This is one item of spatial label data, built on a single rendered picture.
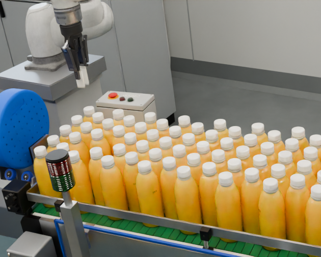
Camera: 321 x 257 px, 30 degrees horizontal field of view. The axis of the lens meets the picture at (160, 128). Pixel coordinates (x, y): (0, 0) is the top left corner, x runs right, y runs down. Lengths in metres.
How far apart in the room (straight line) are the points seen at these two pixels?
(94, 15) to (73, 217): 1.24
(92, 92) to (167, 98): 1.51
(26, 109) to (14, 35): 2.33
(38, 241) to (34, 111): 0.49
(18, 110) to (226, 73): 3.03
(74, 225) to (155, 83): 2.54
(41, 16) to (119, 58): 1.21
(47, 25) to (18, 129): 0.70
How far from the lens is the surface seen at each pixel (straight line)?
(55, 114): 2.71
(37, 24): 2.69
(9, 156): 2.12
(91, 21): 2.71
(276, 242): 1.65
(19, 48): 4.47
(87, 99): 2.81
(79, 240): 1.73
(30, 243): 1.99
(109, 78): 3.92
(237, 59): 4.86
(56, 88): 2.59
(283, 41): 4.61
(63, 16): 2.02
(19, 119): 2.14
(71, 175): 1.61
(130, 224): 1.89
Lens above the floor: 2.01
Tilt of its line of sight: 28 degrees down
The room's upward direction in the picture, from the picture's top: 8 degrees counter-clockwise
